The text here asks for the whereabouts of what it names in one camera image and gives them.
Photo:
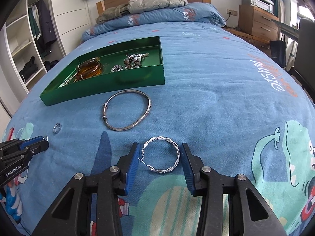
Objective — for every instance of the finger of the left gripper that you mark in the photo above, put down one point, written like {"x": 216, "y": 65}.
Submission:
{"x": 39, "y": 140}
{"x": 31, "y": 151}

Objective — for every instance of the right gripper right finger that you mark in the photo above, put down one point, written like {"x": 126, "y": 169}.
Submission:
{"x": 191, "y": 165}

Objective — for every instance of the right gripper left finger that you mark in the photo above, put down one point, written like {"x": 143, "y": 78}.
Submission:
{"x": 128, "y": 166}

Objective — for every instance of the twisted silver bangle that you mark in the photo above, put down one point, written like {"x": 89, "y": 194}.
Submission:
{"x": 159, "y": 155}

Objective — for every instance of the plain silver bangle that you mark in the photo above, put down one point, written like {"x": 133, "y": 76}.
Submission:
{"x": 126, "y": 109}

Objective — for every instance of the blue cartoon bedsheet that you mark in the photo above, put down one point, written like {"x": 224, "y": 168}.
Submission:
{"x": 234, "y": 107}

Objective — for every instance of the amber translucent bangle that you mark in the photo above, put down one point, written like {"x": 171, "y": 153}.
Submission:
{"x": 88, "y": 71}

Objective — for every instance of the dark brown agate bangle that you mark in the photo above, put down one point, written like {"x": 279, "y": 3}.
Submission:
{"x": 89, "y": 63}

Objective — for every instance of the green metal tray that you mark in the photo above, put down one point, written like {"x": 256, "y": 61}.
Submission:
{"x": 126, "y": 65}

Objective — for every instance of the hanging dark jacket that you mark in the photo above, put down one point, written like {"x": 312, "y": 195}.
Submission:
{"x": 45, "y": 20}

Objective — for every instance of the white wardrobe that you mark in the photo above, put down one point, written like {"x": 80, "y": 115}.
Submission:
{"x": 26, "y": 49}

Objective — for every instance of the dark tote bag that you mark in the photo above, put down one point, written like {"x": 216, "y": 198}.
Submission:
{"x": 278, "y": 52}

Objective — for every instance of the dark office chair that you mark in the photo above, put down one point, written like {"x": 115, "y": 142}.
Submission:
{"x": 304, "y": 66}

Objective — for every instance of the folded blue quilt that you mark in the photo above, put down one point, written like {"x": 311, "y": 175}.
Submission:
{"x": 193, "y": 12}

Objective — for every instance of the wooden nightstand drawers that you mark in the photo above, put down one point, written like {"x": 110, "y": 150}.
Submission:
{"x": 258, "y": 22}

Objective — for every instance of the olive fleece garment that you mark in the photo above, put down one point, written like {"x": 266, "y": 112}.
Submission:
{"x": 113, "y": 13}

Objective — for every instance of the grey desk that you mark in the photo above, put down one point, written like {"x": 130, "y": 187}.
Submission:
{"x": 285, "y": 29}

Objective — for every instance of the grey puffer jacket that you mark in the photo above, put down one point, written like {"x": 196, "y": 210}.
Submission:
{"x": 140, "y": 6}

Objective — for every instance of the white printer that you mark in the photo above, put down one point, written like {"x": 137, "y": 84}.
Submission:
{"x": 266, "y": 5}

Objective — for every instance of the wall power socket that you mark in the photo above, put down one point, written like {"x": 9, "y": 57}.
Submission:
{"x": 232, "y": 12}

